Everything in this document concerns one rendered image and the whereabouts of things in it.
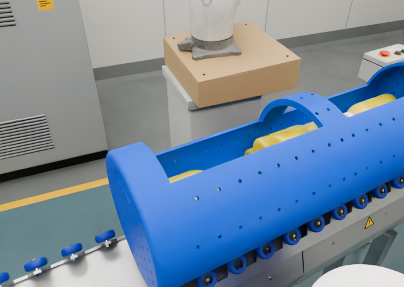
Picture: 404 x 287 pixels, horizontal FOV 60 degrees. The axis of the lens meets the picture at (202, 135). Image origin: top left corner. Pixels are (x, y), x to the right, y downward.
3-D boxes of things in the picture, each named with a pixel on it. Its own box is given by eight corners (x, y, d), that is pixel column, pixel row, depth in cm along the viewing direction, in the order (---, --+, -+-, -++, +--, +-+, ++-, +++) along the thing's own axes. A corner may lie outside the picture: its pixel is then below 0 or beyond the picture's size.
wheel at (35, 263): (21, 263, 72) (23, 273, 71) (44, 254, 73) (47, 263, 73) (24, 263, 76) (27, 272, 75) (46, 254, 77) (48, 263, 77)
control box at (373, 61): (356, 77, 137) (364, 52, 131) (391, 66, 145) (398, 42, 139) (378, 88, 130) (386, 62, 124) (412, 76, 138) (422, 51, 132)
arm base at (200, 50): (174, 41, 137) (173, 27, 133) (229, 35, 140) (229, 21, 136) (181, 62, 123) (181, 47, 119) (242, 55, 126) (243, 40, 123)
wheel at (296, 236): (278, 228, 80) (283, 230, 78) (293, 221, 82) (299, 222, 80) (284, 247, 80) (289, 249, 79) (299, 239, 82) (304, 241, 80)
